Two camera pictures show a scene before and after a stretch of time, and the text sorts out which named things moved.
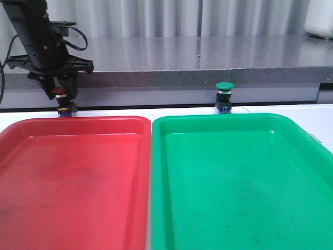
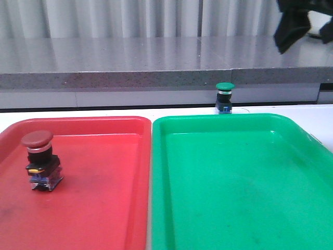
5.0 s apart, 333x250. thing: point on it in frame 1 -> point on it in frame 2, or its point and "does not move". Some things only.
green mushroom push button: (223, 100) does not move
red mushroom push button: (63, 103) -> (43, 167)
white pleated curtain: (178, 18) does not move
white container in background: (319, 19) does not move
